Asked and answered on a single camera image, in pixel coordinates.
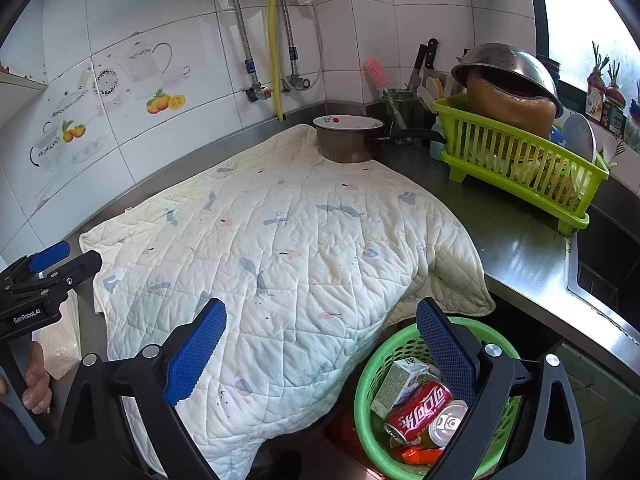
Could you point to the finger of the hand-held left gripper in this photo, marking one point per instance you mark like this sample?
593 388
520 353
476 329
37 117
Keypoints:
47 255
75 272

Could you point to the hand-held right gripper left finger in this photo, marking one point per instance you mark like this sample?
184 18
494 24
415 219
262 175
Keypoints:
195 355

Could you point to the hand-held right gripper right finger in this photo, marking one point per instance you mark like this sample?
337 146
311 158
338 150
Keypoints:
445 355

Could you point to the green white drink carton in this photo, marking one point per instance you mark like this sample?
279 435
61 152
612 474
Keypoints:
395 385

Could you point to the red soda can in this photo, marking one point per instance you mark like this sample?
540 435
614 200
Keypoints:
415 415

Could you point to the silver can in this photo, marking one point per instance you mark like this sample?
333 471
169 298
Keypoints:
447 422

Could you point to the green plastic basket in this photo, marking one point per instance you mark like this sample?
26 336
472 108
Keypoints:
370 380

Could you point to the orange wrapper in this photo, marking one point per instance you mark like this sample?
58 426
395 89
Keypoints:
420 455

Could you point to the person's left hand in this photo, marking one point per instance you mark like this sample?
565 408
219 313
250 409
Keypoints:
39 385

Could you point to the white plastic bag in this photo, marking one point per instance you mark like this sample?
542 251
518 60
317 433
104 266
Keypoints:
60 355

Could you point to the white quilted blanket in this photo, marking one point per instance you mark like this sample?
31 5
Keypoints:
300 260

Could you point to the green cabinet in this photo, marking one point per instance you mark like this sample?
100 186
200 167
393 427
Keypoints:
600 400

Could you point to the green dish rack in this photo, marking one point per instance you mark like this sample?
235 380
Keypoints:
580 222

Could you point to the steel sink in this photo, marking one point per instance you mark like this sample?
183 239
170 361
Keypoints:
610 260

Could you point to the teal cup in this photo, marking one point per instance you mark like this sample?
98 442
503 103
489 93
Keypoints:
436 147

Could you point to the metal saucepan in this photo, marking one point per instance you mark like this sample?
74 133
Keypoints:
345 147

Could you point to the green utensil holder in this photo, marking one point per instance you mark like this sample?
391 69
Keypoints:
405 110

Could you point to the white plate with red print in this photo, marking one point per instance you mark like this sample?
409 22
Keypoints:
350 121

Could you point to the brown clay pot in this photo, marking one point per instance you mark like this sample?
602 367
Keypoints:
505 105

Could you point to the white bowl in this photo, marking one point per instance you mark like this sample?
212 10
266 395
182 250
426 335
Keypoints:
580 135

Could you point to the pink bottle brush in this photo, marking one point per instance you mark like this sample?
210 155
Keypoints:
375 72

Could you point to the metal colander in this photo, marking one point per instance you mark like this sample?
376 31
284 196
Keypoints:
505 57

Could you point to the sprouting red bulb plant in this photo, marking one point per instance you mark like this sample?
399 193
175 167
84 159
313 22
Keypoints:
614 91
596 80

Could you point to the wall shelf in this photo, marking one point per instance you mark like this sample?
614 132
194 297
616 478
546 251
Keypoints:
20 82

